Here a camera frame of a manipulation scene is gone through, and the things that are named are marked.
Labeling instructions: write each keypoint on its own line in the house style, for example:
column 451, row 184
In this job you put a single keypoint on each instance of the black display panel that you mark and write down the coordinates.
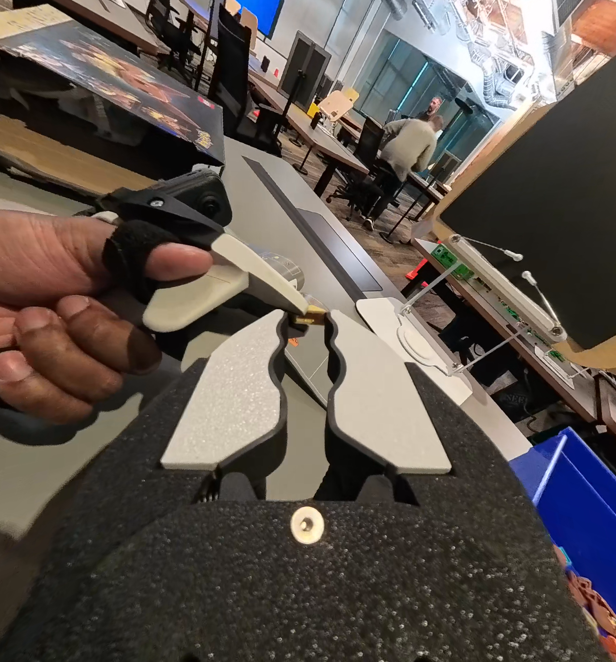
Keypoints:
column 545, row 207

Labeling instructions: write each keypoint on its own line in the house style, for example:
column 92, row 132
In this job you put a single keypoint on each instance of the wooden edged office desk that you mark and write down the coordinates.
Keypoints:
column 333, row 147
column 111, row 20

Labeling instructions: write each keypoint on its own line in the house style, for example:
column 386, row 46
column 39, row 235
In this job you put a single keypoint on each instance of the small tan toy brick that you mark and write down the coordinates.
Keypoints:
column 310, row 312

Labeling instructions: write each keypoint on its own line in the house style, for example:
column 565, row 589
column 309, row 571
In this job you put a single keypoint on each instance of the large blue wall screen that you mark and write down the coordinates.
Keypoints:
column 261, row 15

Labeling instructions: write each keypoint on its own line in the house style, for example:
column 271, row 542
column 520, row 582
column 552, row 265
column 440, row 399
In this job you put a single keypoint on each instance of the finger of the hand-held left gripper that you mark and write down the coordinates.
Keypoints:
column 256, row 269
column 194, row 302

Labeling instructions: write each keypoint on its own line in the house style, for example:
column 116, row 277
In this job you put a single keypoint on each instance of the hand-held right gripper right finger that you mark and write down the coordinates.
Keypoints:
column 385, row 408

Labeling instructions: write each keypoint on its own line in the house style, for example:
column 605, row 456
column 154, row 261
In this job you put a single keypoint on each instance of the grey monitor back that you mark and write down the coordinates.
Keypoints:
column 305, row 67

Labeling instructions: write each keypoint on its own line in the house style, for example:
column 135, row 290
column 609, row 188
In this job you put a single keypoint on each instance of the green circuit board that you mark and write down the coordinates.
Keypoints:
column 445, row 256

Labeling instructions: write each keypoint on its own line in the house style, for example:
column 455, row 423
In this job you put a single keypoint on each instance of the brown side desk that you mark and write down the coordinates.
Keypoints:
column 571, row 382

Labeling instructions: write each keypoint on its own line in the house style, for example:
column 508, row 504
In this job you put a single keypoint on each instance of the toy brick set box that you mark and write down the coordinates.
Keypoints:
column 106, row 77

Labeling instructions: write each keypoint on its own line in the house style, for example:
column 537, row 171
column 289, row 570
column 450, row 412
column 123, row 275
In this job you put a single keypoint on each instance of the black office chair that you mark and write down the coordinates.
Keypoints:
column 233, row 67
column 171, row 31
column 368, row 142

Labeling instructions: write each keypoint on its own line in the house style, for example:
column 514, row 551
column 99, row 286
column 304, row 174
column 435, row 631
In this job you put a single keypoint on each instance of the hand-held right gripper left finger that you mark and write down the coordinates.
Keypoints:
column 230, row 408

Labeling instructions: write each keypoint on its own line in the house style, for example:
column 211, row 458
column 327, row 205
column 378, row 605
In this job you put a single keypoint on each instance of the white plastic bar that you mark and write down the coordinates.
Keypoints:
column 499, row 284

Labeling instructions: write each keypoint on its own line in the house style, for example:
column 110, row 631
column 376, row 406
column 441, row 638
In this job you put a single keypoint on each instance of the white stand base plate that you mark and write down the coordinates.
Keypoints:
column 390, row 320

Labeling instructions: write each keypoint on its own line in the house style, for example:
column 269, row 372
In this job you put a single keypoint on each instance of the grey instruction booklet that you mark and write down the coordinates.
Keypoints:
column 308, row 372

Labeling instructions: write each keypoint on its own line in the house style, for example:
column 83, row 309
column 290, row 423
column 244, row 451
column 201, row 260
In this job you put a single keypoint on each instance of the brown cardboard sheet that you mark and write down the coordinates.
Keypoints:
column 39, row 155

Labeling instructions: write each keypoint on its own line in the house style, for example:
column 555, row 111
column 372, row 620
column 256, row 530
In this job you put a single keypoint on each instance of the blue plastic bin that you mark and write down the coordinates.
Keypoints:
column 587, row 496

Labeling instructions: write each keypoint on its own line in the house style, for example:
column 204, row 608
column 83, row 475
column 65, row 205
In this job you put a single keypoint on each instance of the tan laptop stand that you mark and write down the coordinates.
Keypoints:
column 336, row 103

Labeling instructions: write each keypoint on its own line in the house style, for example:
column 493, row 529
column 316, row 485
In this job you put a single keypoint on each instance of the person's left hand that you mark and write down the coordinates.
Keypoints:
column 44, row 269

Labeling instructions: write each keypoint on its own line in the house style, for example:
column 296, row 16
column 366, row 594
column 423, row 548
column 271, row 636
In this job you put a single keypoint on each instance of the pile of brown toy bricks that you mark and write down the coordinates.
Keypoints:
column 592, row 605

